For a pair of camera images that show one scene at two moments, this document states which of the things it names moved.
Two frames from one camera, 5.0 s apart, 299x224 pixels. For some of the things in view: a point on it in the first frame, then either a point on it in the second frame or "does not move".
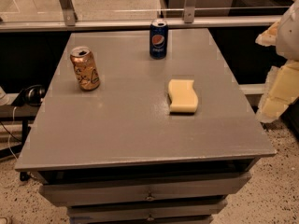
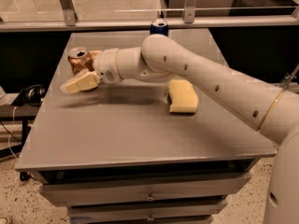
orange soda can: (85, 68) does not move
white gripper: (290, 36) -> (106, 64)
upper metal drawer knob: (149, 197) does not move
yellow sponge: (182, 95) does not move
